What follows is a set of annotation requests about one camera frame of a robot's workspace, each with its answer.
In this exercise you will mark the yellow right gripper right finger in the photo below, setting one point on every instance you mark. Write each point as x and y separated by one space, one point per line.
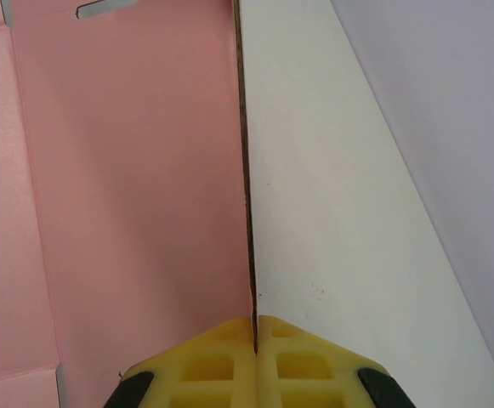
302 370

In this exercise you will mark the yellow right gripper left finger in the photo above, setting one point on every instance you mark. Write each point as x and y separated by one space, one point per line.
217 370

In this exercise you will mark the pink paper box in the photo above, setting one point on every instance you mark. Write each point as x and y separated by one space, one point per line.
123 191

